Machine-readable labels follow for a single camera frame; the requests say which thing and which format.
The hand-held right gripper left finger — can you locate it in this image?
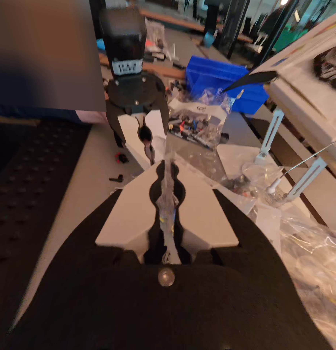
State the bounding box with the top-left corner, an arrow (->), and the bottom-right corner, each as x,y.
95,160 -> 166,265

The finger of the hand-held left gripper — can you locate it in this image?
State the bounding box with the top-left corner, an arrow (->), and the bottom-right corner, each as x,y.
117,114 -> 155,172
144,109 -> 167,154

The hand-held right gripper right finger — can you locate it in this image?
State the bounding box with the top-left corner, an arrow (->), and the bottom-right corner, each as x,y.
171,161 -> 240,265

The person's left hand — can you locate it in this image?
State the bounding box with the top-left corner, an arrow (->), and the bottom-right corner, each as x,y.
75,110 -> 108,126

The brown cardboard strip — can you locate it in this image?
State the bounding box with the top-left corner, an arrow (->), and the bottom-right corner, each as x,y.
142,61 -> 186,80

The clear bag of dark pieces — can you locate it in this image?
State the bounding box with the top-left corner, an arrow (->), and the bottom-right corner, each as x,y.
168,87 -> 234,149

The blue plastic bin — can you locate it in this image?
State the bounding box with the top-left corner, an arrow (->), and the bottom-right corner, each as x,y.
185,55 -> 269,115

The dark perforated panel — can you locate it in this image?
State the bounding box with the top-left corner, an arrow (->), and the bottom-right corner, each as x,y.
0,120 -> 92,342

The clear bag with white label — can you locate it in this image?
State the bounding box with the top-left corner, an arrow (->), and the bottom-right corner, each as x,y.
255,202 -> 336,348

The beige book stand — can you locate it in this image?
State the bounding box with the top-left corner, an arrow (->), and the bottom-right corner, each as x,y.
264,16 -> 336,186

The white wire page holder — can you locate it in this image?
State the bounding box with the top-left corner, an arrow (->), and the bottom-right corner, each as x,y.
267,138 -> 336,195
236,79 -> 275,100

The black vertical post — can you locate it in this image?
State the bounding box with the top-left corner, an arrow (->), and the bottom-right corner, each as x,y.
253,0 -> 300,73

